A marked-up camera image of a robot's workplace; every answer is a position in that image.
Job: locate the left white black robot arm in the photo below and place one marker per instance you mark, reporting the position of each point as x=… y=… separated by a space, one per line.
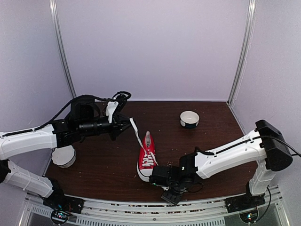
x=89 y=116

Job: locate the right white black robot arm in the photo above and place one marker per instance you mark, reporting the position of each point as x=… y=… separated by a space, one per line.
x=265 y=145

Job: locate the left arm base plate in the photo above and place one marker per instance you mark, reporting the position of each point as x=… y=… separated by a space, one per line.
x=68 y=204

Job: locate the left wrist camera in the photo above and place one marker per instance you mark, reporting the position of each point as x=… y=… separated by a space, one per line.
x=118 y=102

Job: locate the aluminium frame post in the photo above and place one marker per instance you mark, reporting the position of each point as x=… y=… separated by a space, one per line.
x=250 y=19
x=61 y=50

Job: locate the left aluminium frame post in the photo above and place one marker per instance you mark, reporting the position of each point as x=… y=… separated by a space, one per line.
x=61 y=50

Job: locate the white scalloped bowl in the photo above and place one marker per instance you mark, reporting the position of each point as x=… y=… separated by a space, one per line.
x=64 y=157

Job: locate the red canvas sneaker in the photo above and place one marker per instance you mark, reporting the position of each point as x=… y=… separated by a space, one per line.
x=144 y=174

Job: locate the right aluminium frame post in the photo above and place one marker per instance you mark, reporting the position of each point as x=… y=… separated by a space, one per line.
x=250 y=19

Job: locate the front aluminium rail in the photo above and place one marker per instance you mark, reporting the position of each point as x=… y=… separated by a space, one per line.
x=205 y=212

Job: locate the blue white polka-dot bowl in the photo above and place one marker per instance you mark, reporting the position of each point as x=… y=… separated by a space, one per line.
x=189 y=119

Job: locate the white shoelace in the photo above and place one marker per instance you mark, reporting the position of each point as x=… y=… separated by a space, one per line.
x=141 y=146

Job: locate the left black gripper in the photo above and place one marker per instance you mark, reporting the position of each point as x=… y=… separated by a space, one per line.
x=117 y=126

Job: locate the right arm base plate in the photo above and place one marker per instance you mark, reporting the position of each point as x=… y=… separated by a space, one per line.
x=243 y=202

